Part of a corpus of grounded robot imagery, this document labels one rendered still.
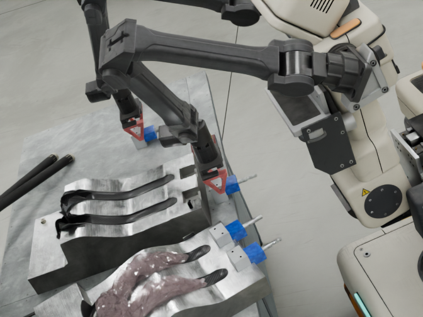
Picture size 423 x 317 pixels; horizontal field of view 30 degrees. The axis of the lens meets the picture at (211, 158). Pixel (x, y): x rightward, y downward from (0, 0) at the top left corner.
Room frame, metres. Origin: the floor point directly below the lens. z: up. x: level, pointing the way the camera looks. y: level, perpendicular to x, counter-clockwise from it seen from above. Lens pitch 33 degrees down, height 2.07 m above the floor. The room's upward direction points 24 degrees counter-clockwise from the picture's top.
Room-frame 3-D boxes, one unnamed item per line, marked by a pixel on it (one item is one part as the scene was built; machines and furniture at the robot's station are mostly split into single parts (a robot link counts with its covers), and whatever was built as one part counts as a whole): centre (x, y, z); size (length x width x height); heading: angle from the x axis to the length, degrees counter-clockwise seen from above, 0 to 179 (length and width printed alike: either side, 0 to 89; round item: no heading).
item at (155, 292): (1.42, 0.26, 0.90); 0.26 x 0.18 x 0.08; 100
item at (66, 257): (1.78, 0.31, 0.87); 0.50 x 0.26 x 0.14; 83
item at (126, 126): (2.16, 0.17, 0.88); 0.07 x 0.07 x 0.09; 83
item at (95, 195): (1.77, 0.29, 0.92); 0.35 x 0.16 x 0.09; 83
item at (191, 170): (1.80, 0.07, 0.87); 0.05 x 0.05 x 0.04; 83
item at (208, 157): (1.75, 0.01, 0.96); 0.10 x 0.07 x 0.07; 176
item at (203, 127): (1.75, 0.01, 1.02); 0.07 x 0.06 x 0.07; 62
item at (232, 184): (1.75, -0.03, 0.83); 0.13 x 0.05 x 0.05; 85
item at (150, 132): (2.19, 0.14, 0.83); 0.13 x 0.05 x 0.05; 83
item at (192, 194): (1.69, 0.09, 0.87); 0.05 x 0.05 x 0.04; 83
